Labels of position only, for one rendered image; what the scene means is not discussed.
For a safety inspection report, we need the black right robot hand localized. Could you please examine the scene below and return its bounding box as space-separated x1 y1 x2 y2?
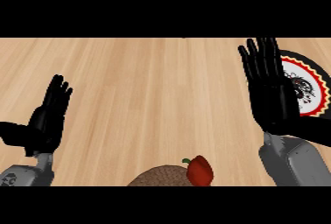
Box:
236 37 331 148

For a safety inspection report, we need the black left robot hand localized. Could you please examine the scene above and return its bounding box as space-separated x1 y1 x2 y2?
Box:
0 73 74 158

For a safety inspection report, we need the patterned plate with black rim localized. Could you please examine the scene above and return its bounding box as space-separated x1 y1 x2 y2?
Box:
278 49 331 121

